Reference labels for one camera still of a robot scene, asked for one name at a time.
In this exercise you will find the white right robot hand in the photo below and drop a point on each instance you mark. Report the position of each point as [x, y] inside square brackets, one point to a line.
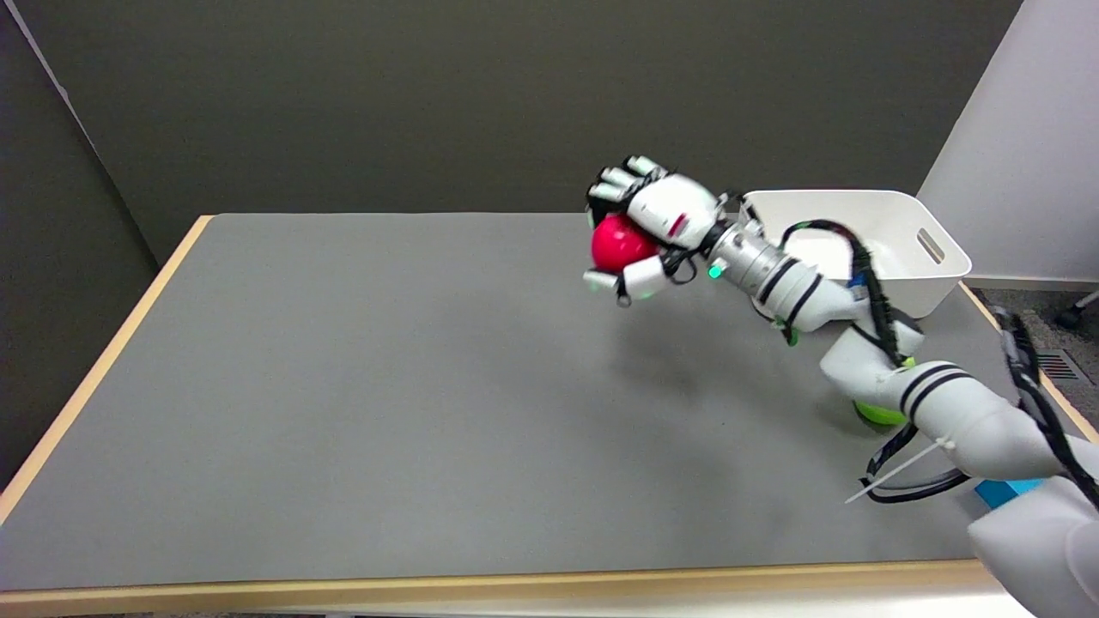
[674, 210]

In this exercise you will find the red apple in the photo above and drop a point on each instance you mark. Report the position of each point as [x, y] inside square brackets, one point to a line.
[620, 245]

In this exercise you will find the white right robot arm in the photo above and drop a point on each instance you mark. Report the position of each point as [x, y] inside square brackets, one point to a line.
[953, 403]

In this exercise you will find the green apple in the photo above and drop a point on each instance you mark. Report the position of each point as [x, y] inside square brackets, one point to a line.
[880, 413]

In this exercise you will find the white plastic bin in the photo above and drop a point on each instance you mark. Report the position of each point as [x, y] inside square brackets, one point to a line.
[901, 232]

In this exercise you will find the white zip tie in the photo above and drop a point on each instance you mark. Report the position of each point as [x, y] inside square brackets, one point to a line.
[893, 475]

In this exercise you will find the black chair caster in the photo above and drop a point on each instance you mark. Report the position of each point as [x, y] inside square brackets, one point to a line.
[1071, 316]

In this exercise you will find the floor vent grille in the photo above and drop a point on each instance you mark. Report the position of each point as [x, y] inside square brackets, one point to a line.
[1058, 366]

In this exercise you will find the blue block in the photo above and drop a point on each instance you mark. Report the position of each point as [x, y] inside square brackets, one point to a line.
[1004, 491]

